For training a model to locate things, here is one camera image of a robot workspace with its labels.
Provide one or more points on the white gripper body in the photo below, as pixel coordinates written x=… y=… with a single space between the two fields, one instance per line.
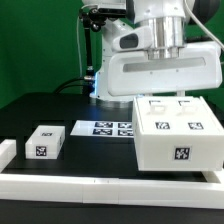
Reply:
x=197 y=67

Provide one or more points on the white cabinet body box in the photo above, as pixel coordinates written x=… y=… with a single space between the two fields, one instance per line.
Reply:
x=176 y=150

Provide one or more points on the white cabinet door panel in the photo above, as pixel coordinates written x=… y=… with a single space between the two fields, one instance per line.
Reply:
x=193 y=115

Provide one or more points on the white cabinet top block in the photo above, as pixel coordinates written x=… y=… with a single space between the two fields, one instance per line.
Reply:
x=45 y=142

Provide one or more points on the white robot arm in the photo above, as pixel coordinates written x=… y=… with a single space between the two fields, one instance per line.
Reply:
x=144 y=49

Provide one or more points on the white U-shaped border fence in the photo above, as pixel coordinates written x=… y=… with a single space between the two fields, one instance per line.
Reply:
x=207 y=194

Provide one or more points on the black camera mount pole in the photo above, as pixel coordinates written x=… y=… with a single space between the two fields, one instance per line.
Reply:
x=89 y=40

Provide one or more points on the white marker base plate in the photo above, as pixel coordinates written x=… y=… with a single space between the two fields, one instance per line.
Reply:
x=109 y=129

